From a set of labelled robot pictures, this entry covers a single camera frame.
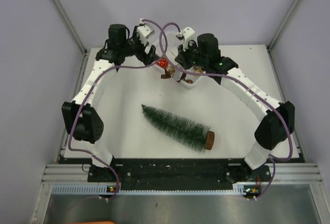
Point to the left aluminium corner post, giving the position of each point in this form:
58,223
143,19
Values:
69,26

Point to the white plastic basket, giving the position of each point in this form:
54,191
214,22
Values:
172,51

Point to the aluminium frame rail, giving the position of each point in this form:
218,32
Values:
287,173

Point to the white cable duct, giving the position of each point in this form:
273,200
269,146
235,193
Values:
108,190

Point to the right aluminium corner post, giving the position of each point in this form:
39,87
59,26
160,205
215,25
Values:
283,24

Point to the aluminium corner post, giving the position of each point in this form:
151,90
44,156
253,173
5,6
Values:
69,26
283,24

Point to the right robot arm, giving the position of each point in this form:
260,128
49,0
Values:
276,119

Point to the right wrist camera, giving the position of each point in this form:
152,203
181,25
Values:
187,33

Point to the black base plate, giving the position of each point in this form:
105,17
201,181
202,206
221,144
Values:
178,174

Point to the small green christmas tree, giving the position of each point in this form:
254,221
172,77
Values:
187,132

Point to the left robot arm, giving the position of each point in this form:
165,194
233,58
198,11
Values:
82,122

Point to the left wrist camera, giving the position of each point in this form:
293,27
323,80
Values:
144,31

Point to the brown and gold ornament garland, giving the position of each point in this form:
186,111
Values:
187,80

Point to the red glitter bauble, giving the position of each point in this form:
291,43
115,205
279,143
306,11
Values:
163,63

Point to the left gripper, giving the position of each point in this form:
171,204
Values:
151,56

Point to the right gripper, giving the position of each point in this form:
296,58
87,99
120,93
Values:
181,58

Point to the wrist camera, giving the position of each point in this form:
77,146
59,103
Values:
187,33
144,31

